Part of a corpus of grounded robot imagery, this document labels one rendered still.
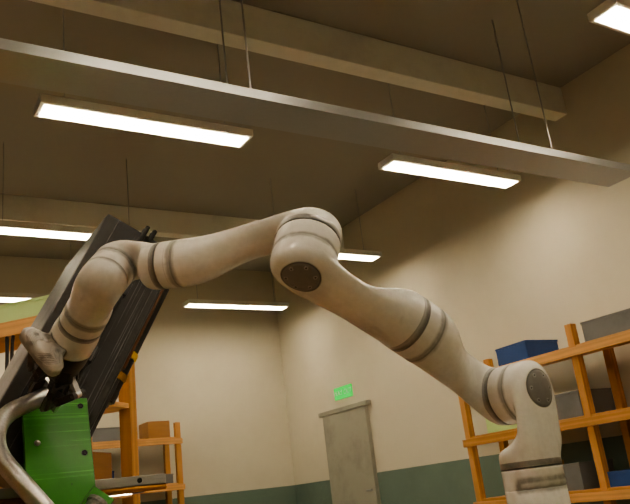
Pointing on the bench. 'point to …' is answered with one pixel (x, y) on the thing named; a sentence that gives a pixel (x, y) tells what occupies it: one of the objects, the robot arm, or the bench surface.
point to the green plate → (60, 451)
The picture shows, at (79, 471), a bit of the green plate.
